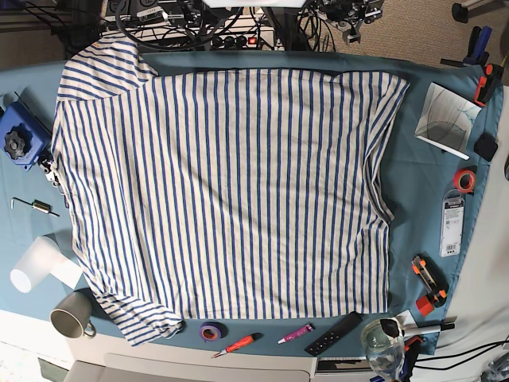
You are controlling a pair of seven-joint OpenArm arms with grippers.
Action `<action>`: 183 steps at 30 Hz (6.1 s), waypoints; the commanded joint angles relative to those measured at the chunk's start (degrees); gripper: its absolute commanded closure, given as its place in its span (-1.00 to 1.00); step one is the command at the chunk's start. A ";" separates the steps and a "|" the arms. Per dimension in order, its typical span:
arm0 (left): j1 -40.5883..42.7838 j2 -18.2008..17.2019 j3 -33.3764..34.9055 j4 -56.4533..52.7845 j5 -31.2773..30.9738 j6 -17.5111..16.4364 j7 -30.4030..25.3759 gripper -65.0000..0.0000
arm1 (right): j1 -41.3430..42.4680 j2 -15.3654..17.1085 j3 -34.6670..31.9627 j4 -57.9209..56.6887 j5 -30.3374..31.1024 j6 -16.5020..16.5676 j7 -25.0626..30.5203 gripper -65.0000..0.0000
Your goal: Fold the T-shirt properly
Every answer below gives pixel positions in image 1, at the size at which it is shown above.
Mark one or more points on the blue white striped T-shirt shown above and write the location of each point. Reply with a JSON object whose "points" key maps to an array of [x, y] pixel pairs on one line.
{"points": [[237, 194]]}

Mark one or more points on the red screwdriver pen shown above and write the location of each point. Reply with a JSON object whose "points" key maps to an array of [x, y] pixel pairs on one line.
{"points": [[245, 341]]}

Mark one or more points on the pink glue tube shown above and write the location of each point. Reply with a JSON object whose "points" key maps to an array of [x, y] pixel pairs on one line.
{"points": [[307, 328]]}

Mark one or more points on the purple tape roll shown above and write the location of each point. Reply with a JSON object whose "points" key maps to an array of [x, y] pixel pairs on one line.
{"points": [[212, 331]]}

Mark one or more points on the black power strip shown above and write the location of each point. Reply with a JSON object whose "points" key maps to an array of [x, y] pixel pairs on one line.
{"points": [[240, 42]]}

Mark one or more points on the black remote control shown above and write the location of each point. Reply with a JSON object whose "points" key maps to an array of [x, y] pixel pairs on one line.
{"points": [[338, 331]]}

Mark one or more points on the teal table cloth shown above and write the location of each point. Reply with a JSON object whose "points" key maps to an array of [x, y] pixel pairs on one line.
{"points": [[414, 176]]}

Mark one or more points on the clear wine glass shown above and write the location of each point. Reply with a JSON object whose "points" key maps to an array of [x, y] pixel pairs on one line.
{"points": [[384, 348]]}

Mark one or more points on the clear blister pack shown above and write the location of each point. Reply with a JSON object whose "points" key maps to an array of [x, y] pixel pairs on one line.
{"points": [[452, 218]]}

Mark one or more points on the white grey notebook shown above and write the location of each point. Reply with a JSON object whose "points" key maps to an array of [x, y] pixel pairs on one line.
{"points": [[447, 120]]}

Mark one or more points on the orange black bar clamp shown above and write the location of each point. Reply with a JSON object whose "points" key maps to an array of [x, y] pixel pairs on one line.
{"points": [[435, 286]]}

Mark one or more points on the red tape roll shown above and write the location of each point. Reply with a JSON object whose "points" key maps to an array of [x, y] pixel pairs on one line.
{"points": [[464, 180]]}

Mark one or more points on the metal keyring clip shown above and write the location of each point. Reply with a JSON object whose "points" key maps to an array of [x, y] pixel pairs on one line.
{"points": [[45, 164]]}

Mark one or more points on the black marker pen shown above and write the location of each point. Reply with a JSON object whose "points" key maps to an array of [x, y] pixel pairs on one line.
{"points": [[419, 331]]}

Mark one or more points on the grey ceramic mug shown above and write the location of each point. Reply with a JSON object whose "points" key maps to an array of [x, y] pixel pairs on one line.
{"points": [[72, 317]]}

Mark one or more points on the black square pad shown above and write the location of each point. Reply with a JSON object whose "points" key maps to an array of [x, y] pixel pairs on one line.
{"points": [[486, 147]]}

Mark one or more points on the blue block with black knob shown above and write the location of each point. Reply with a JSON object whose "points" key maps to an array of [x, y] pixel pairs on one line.
{"points": [[23, 137]]}

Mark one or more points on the steel hex key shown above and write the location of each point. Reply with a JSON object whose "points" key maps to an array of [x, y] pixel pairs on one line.
{"points": [[18, 201]]}

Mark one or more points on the blue black clamp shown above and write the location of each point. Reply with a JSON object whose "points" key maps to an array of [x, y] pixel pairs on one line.
{"points": [[477, 53]]}

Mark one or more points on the orange black spring clamp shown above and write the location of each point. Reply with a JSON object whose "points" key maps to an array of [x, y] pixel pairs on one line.
{"points": [[487, 84]]}

